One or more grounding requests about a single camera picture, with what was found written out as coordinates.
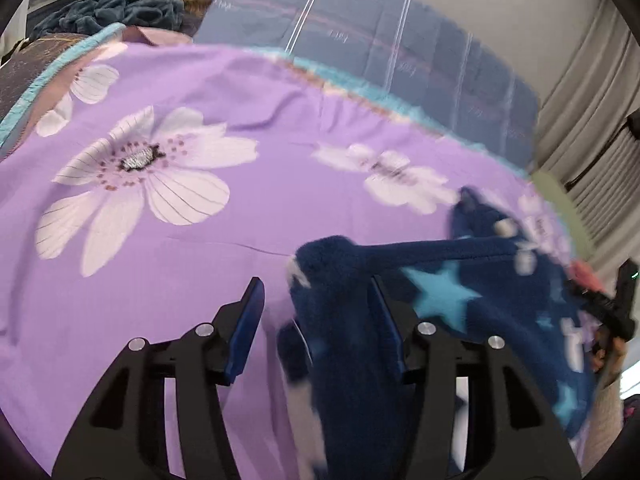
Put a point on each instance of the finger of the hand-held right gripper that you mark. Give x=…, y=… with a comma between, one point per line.
x=587, y=297

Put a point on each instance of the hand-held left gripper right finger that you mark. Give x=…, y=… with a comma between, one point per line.
x=392, y=330

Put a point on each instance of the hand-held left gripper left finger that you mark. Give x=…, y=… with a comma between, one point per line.
x=245, y=330

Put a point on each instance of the navy star-print fleece pajama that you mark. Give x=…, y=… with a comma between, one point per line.
x=340, y=360

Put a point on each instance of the person's right forearm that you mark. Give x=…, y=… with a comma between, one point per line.
x=607, y=425

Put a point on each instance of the stack of folded clothes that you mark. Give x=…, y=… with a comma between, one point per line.
x=585, y=275

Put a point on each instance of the person's right hand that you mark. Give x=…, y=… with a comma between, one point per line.
x=607, y=355

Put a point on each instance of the purple floral bedsheet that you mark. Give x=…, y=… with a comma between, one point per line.
x=200, y=260

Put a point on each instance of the green pillow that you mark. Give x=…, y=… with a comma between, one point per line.
x=562, y=215

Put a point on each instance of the beige pleated curtain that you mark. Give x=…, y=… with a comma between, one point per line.
x=590, y=110

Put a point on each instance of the blue plaid cloth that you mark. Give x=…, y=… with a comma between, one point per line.
x=375, y=45

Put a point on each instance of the brown deer-print quilt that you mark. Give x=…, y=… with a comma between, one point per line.
x=35, y=67

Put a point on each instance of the teal fleece blanket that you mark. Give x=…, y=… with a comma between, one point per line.
x=110, y=15

